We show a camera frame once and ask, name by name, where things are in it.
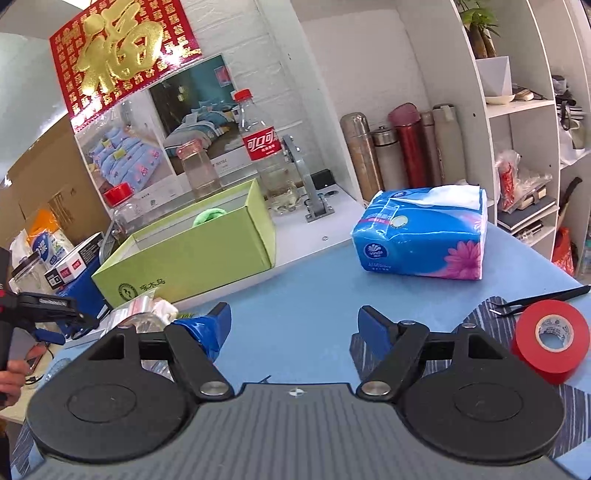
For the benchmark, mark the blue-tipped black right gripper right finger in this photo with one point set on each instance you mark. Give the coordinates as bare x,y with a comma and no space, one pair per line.
404,349

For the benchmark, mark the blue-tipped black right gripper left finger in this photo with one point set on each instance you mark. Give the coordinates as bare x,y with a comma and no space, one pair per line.
175,362

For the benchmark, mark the green soft toy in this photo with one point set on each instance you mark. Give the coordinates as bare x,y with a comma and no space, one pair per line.
208,215

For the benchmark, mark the person's left hand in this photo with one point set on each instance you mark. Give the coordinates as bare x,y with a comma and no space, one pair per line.
13,378

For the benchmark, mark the clear zip bags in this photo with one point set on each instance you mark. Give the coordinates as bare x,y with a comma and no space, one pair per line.
145,313

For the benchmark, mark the white red small box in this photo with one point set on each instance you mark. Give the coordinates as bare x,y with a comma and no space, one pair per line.
75,262

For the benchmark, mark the white blue wipes pack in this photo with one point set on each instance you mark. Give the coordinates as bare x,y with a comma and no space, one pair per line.
46,237

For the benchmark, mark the green cardboard box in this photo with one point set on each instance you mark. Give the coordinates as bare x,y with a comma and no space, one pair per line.
180,261

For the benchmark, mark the blue tissue pack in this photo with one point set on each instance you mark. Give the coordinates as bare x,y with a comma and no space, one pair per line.
437,232

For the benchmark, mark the red-lidded plastic jar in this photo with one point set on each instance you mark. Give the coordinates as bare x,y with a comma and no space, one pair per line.
125,209

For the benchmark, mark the brown cardboard box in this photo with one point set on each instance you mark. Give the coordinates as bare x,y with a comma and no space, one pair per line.
52,175

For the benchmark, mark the red tape roll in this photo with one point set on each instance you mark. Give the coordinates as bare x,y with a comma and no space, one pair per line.
553,338

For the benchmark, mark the clear glass jar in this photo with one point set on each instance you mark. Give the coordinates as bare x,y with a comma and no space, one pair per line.
200,173

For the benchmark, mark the small silver thermos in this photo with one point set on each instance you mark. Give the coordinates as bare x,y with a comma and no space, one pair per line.
390,159

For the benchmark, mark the cola plastic bottle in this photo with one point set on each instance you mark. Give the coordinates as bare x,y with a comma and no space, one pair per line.
266,153

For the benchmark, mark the beige thermos flask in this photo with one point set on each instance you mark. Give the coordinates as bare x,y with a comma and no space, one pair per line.
450,143

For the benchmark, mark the red thermos flask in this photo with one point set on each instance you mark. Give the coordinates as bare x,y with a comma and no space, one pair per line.
407,124

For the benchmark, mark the bedding package picture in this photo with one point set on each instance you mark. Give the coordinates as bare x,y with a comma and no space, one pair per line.
136,141

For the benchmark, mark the red gold fu poster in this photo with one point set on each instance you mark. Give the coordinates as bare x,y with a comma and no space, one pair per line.
113,49

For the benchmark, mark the potted plant white pot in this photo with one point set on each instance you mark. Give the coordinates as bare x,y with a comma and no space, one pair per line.
481,25

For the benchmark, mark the white shelf unit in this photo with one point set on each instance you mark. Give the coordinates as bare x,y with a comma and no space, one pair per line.
537,40

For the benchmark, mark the grey metal clamp bracket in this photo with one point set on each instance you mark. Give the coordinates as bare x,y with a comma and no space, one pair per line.
317,206

